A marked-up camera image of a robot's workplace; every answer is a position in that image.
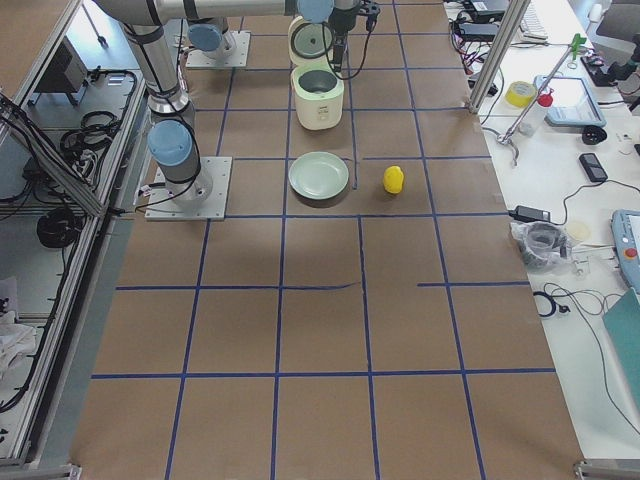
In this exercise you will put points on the black phone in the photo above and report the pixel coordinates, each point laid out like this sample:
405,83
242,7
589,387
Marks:
593,168

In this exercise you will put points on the white rice cooker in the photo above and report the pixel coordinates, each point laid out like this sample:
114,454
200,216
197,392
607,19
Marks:
318,93

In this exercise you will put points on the aluminium frame post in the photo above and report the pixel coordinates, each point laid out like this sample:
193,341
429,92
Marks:
502,41

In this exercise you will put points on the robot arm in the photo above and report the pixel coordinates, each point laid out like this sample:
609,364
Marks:
172,139
212,37

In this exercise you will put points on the yellow tape roll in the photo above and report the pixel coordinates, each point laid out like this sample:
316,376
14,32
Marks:
520,93

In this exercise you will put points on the black power adapter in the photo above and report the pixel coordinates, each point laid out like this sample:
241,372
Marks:
527,214

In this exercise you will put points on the metal lab stand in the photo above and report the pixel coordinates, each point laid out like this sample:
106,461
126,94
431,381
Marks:
573,49

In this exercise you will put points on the green plate near arm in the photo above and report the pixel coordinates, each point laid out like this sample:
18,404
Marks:
318,175

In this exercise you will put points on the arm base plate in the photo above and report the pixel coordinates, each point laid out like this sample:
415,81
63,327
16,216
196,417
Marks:
205,199
238,59

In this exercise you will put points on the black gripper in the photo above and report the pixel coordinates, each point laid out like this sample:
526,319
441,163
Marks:
341,25

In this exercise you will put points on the yellow toy potato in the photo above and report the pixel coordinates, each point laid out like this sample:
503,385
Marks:
393,179

